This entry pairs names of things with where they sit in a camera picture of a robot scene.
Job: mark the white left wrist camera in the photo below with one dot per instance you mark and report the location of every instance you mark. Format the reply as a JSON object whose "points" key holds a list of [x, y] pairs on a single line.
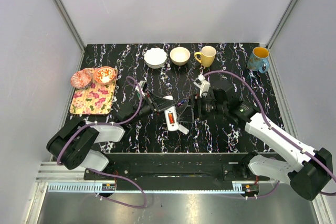
{"points": [[141, 88]]}

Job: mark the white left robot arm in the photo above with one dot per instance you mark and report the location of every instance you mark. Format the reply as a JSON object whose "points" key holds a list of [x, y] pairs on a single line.
{"points": [[72, 144]]}

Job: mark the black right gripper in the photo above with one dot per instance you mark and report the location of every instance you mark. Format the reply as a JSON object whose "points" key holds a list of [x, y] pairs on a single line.
{"points": [[195, 112]]}

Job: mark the aluminium front rail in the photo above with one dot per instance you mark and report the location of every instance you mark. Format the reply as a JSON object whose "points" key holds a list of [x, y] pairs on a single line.
{"points": [[128, 188]]}

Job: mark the white remote control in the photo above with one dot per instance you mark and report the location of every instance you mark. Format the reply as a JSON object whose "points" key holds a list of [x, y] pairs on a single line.
{"points": [[175, 126]]}

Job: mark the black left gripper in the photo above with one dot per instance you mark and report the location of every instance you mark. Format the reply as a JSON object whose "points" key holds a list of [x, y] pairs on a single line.
{"points": [[160, 103]]}

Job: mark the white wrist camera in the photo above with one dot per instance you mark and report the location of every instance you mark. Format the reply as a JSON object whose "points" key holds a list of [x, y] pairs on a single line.
{"points": [[202, 84], [141, 88]]}

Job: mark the white battery cover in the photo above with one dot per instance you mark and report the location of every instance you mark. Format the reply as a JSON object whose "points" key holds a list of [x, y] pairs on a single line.
{"points": [[183, 129]]}

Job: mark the electronics connector box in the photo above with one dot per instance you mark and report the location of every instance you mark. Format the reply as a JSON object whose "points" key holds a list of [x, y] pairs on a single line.
{"points": [[108, 187], [251, 188]]}

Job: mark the red patterned shallow bowl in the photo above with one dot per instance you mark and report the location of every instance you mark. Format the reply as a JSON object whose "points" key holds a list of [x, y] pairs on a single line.
{"points": [[81, 79]]}

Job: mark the white scalloped bowl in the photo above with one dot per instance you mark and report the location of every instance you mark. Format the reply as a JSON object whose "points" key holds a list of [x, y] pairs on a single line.
{"points": [[155, 58]]}

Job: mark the orange floral bowl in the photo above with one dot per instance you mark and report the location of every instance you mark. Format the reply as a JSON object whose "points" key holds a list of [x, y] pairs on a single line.
{"points": [[104, 75]]}

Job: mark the floral rectangular tray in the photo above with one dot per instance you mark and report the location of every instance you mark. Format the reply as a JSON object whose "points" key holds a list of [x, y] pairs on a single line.
{"points": [[95, 99]]}

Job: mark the left aluminium frame post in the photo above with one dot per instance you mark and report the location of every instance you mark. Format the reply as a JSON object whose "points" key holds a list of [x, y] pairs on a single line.
{"points": [[70, 25]]}

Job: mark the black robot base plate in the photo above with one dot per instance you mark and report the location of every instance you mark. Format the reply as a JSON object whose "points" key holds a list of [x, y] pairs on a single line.
{"points": [[181, 170]]}

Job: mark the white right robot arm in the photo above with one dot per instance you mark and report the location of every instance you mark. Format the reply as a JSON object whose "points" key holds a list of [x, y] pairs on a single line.
{"points": [[304, 168]]}

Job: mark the cream round bowl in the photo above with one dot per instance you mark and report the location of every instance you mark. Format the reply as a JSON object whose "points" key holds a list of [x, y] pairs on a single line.
{"points": [[179, 56]]}

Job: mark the yellow mug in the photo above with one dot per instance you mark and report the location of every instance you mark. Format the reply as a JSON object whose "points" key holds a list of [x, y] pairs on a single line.
{"points": [[206, 56]]}

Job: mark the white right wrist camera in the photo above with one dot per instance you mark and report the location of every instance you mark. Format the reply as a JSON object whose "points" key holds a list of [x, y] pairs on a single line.
{"points": [[202, 84]]}

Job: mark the right electronics connector box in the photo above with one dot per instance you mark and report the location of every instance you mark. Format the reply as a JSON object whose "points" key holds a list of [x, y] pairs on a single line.
{"points": [[251, 188]]}

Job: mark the left electronics connector box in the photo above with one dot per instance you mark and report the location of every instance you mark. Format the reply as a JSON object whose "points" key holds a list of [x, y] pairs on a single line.
{"points": [[108, 187]]}

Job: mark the blue floral mug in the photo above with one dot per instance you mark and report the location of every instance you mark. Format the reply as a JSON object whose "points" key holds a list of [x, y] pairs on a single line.
{"points": [[258, 60]]}

